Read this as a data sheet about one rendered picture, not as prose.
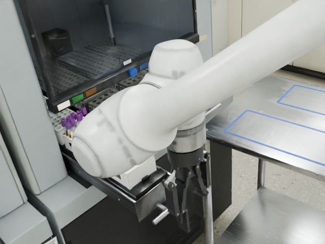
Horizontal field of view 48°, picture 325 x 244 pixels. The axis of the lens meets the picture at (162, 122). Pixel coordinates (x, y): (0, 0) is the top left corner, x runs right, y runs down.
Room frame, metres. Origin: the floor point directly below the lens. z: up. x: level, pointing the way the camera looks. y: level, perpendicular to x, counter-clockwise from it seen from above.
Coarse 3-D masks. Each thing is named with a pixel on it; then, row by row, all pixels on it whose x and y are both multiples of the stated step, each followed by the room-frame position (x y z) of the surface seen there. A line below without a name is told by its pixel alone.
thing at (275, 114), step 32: (256, 96) 1.06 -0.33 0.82; (288, 96) 1.03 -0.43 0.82; (320, 96) 1.01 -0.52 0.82; (224, 128) 0.89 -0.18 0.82; (256, 128) 0.87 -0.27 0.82; (288, 128) 0.85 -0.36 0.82; (320, 128) 0.84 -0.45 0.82; (288, 160) 0.71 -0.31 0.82; (320, 160) 0.70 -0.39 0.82; (256, 192) 1.16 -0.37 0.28; (256, 224) 0.98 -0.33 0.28; (288, 224) 0.96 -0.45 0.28; (320, 224) 0.94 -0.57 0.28
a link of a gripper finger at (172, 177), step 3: (174, 171) 0.58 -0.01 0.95; (171, 174) 0.57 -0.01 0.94; (174, 174) 0.57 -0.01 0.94; (171, 177) 0.57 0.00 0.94; (174, 177) 0.57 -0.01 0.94; (168, 180) 0.56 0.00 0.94; (171, 180) 0.56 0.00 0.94; (174, 180) 0.57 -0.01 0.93; (165, 183) 0.56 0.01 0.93; (174, 183) 0.56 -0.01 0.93
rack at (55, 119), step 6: (54, 114) 1.02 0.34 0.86; (60, 114) 1.02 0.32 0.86; (66, 114) 1.01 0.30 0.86; (54, 120) 1.00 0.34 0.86; (60, 120) 0.98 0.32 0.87; (66, 120) 0.98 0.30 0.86; (54, 126) 0.96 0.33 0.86; (60, 126) 0.94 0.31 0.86; (60, 132) 0.92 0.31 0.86; (60, 138) 0.92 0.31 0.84; (60, 144) 0.92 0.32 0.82
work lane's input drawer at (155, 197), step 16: (64, 144) 0.91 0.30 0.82; (64, 160) 0.88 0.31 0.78; (160, 176) 0.72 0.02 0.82; (112, 192) 0.71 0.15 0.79; (128, 192) 0.68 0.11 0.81; (144, 192) 0.67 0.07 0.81; (160, 192) 0.70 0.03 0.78; (128, 208) 0.67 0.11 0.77; (144, 208) 0.66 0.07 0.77; (160, 208) 0.67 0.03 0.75
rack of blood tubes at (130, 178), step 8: (64, 136) 0.89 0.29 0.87; (152, 160) 0.74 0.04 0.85; (136, 168) 0.70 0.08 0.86; (144, 168) 0.72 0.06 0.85; (152, 168) 0.74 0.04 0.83; (120, 176) 0.70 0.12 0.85; (128, 176) 0.68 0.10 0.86; (136, 176) 0.70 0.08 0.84; (144, 176) 0.71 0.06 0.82; (128, 184) 0.68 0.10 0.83
